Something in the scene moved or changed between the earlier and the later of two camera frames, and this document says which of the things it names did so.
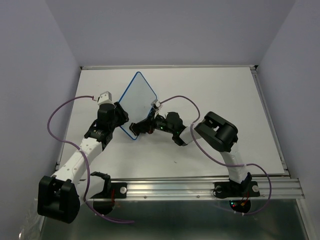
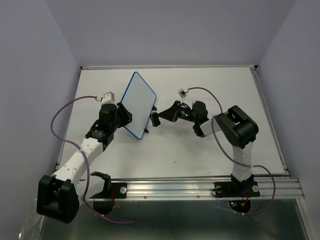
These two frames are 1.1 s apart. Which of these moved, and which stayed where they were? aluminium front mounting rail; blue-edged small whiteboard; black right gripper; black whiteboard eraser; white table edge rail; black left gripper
Moved: black right gripper; black whiteboard eraser
Stayed: black left gripper; blue-edged small whiteboard; aluminium front mounting rail; white table edge rail
